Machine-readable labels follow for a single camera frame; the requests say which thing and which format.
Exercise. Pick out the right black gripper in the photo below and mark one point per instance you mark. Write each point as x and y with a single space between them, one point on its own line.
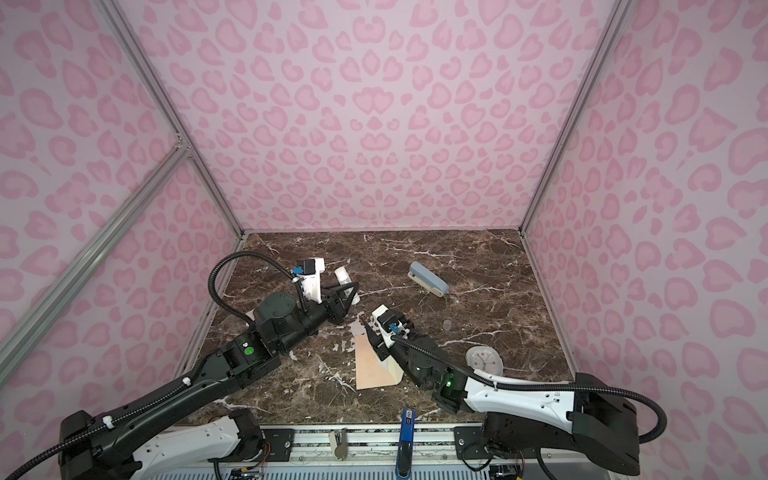
382 351

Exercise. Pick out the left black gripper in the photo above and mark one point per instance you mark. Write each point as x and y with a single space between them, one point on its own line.
335 306

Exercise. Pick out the pink envelope with cream flap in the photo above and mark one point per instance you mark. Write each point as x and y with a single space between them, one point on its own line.
372 372

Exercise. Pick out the white glue stick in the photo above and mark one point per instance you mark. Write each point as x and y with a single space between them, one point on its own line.
344 278

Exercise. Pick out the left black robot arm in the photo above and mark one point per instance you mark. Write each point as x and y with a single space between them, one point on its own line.
136 441

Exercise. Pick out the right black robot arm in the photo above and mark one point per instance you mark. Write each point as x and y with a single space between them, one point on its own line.
586 416

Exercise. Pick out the blue grey stapler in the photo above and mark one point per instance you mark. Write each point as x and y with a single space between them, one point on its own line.
428 280

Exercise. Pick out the beige hanging tag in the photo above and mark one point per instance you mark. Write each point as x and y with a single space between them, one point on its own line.
338 441

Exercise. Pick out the blue black clip tool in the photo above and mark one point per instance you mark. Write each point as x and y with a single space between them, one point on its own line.
405 446

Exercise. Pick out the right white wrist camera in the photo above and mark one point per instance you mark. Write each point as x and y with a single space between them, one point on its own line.
391 323

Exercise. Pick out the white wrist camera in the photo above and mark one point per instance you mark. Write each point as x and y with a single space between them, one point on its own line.
308 272
391 323

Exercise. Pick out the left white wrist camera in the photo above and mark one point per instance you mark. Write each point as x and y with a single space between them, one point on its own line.
308 272

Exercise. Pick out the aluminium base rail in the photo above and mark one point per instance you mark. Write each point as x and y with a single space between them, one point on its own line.
441 451

